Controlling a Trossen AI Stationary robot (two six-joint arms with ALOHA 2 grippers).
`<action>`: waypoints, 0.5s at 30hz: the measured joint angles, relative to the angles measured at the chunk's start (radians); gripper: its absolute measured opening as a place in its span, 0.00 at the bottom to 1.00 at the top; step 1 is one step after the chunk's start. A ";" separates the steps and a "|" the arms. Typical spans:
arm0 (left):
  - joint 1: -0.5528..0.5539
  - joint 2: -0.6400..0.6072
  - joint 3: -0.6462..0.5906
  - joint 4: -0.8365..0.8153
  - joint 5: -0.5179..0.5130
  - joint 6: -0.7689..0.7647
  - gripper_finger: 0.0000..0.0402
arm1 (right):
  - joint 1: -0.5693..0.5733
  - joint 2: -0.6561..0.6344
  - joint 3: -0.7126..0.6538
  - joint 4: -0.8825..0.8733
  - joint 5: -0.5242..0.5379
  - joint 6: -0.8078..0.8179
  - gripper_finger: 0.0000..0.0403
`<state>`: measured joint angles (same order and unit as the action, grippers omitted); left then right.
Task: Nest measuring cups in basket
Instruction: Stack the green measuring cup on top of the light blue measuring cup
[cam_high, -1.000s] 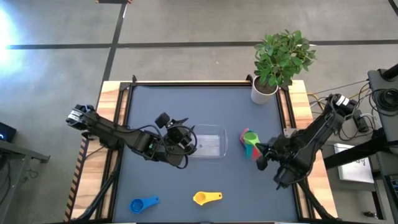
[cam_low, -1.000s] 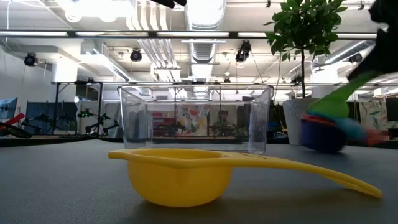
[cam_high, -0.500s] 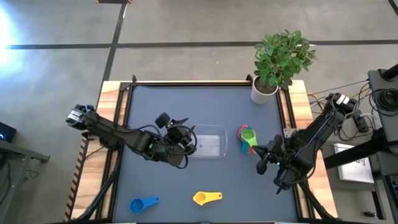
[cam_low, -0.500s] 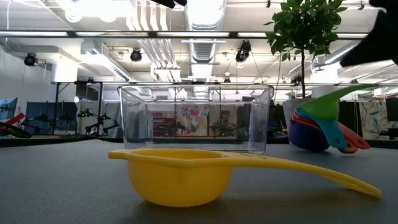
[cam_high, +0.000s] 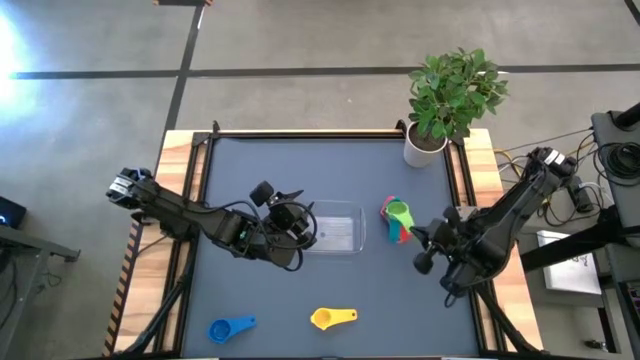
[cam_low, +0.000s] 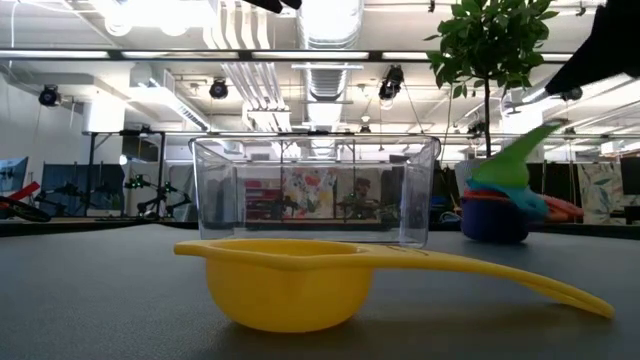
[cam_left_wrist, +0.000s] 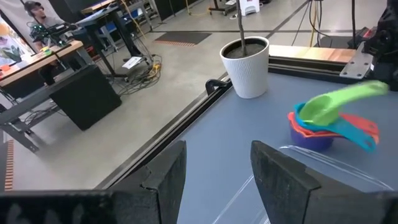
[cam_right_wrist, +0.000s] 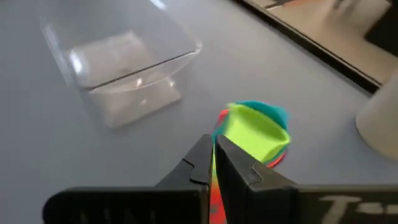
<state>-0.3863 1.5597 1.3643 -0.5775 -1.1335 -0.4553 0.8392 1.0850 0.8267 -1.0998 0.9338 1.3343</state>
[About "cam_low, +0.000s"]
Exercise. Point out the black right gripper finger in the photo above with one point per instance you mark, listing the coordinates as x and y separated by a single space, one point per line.
610 45

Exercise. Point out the green leafy plant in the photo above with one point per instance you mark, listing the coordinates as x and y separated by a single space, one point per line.
487 40

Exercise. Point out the blue partition panel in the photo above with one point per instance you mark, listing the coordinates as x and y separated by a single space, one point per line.
60 175

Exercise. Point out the blue screen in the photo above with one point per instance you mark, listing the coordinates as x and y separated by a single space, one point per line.
12 172

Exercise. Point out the black background robot arm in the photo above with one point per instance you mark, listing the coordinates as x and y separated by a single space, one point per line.
150 202
70 190

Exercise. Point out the black monitor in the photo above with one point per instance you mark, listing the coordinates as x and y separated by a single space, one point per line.
631 175

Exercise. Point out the red measuring cup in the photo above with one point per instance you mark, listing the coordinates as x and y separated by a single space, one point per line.
475 192

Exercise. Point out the silver ventilation duct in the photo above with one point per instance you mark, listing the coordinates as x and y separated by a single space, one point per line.
327 85

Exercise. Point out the leaf print panel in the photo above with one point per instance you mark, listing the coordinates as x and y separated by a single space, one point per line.
600 190

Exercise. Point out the clear plastic basket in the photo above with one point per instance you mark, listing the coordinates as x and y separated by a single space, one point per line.
215 200

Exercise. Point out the green measuring cup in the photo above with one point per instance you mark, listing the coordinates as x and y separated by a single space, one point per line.
505 170

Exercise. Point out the grey table mat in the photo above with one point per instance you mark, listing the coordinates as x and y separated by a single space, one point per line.
100 300

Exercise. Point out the teal measuring cup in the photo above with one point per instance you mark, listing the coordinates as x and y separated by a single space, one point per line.
525 200

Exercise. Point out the orange measuring cup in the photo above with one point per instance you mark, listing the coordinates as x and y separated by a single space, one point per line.
565 211

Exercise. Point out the long horizontal light bar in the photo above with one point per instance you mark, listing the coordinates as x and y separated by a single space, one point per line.
310 55

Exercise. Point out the black rack frame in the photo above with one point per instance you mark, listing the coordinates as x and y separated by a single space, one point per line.
125 133

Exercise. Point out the colourful painting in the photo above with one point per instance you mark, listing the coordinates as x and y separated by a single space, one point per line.
310 190

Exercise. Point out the black ceiling spotlight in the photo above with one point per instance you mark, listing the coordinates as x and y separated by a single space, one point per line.
572 94
390 82
48 95
218 89

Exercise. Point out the yellow measuring cup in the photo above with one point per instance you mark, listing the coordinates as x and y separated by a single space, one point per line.
290 290

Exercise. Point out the black table frame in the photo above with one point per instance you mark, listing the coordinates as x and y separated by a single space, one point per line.
75 229

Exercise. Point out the red and black equipment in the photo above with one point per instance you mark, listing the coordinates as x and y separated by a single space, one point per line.
25 191

